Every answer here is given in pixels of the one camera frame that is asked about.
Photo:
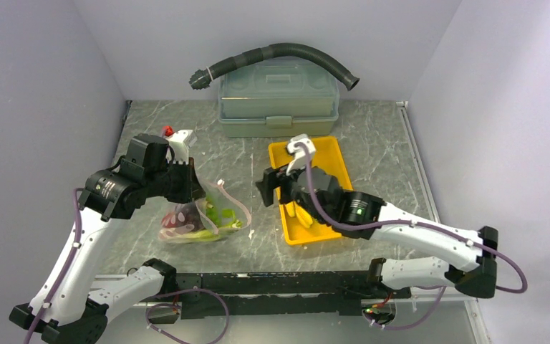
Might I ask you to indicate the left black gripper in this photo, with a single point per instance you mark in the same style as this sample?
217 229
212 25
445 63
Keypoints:
192 189

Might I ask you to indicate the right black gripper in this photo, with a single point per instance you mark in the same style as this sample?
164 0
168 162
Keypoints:
273 178

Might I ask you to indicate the purple toy eggplant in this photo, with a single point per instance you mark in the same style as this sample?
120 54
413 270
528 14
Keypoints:
187 216

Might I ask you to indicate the red toy grapes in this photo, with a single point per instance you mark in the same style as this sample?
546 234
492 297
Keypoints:
170 219

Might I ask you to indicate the clear zip top bag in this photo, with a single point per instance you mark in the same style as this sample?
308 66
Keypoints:
222 198

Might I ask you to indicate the green toy grapes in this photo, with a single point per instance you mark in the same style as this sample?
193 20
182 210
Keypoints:
221 217

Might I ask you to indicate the yellow plastic tray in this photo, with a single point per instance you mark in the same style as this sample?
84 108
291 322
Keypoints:
329 158

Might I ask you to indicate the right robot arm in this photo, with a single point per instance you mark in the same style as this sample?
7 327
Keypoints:
457 258

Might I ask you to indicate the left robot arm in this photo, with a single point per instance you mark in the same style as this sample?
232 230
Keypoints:
66 310

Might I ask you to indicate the yellow toy bananas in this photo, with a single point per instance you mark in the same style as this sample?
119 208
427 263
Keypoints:
301 215

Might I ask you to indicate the grey plastic storage box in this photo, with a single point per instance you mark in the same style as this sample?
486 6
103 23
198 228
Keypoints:
278 98

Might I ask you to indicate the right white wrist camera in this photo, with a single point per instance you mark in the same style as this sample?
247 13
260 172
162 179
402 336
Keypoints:
302 150

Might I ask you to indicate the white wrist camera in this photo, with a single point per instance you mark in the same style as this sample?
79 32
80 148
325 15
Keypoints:
302 150
180 142

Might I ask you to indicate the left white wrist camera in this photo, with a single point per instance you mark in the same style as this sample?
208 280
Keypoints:
180 142

